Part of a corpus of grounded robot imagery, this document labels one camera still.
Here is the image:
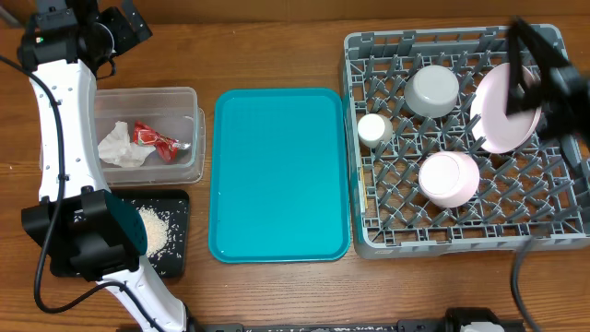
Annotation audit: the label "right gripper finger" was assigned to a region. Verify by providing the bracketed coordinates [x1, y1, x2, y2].
[511, 18, 574, 88]
[506, 27, 542, 115]

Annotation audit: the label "pink plate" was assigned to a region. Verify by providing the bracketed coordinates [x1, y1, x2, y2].
[470, 63, 541, 154]

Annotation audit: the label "grey bowl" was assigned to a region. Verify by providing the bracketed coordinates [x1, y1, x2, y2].
[404, 65, 459, 118]

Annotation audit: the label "pink bowl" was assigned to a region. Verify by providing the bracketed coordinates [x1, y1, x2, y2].
[418, 151, 480, 208]

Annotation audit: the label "white napkin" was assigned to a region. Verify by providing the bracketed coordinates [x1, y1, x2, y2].
[98, 121, 156, 168]

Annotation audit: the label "red snack wrapper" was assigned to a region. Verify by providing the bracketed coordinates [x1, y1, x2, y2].
[133, 121, 192, 163]

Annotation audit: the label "cream cup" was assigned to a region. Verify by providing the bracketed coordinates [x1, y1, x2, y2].
[357, 113, 393, 148]

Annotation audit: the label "rice and food scraps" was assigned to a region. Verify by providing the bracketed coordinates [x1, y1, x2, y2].
[68, 205, 185, 277]

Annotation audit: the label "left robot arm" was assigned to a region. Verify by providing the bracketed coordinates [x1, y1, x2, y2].
[13, 0, 198, 331]

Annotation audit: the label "grey dish rack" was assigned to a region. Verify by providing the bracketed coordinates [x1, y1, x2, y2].
[341, 26, 589, 259]

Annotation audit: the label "clear plastic bin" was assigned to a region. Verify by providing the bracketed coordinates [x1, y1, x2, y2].
[94, 87, 206, 188]

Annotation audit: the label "black plastic tray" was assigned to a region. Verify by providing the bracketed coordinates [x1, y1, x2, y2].
[49, 187, 191, 279]

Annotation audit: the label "teal plastic tray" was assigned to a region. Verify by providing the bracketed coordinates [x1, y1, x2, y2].
[208, 88, 350, 264]

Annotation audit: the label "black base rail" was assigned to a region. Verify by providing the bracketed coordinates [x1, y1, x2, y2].
[204, 318, 525, 332]

